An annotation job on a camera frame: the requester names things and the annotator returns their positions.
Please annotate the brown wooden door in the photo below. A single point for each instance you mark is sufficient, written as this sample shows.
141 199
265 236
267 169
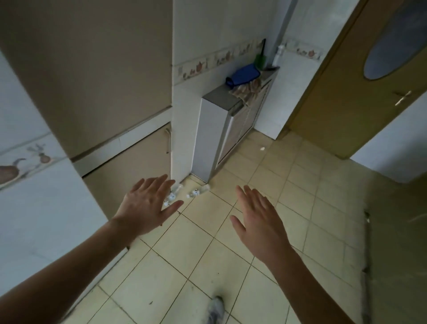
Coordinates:
340 100

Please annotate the green brush holder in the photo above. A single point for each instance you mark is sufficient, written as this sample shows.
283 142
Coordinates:
260 58

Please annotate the person's left forearm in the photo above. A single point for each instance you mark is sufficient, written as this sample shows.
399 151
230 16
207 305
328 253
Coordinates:
66 270

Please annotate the person's left middle finger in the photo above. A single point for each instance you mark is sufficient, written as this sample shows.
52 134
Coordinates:
157 187

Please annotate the person's left little finger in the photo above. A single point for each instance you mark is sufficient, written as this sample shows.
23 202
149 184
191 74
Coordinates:
136 188

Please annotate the beige refrigerator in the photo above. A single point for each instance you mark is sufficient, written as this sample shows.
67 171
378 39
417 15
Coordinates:
86 80

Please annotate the grey sneaker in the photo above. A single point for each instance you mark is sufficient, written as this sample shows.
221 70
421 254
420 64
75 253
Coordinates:
215 310

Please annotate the person's right hand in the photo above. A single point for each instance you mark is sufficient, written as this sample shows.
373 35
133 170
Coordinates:
263 230

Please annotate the white grey-topped cabinet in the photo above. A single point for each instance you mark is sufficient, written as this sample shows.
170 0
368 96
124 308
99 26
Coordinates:
216 133

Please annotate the person's right forearm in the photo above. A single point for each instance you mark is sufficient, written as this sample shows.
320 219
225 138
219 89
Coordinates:
307 290

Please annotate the clear empty plastic bottle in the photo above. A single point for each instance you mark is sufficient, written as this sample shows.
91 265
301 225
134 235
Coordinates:
174 195
197 191

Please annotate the white plastic bottle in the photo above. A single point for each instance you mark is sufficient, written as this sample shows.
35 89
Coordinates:
277 56

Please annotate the patterned brown cloth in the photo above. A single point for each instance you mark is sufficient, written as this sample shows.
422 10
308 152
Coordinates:
247 90

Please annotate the person's left thumb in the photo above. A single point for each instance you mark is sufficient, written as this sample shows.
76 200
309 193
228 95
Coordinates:
171 210

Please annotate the person's right middle finger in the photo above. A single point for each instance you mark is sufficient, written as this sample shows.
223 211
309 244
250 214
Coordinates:
253 202

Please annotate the person's right thumb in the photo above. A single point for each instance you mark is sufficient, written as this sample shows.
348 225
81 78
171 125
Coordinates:
237 226

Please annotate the person's right little finger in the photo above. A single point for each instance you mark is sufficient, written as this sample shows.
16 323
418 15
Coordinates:
271 212

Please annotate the person's left hand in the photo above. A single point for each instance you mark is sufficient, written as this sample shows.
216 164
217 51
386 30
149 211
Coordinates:
143 213

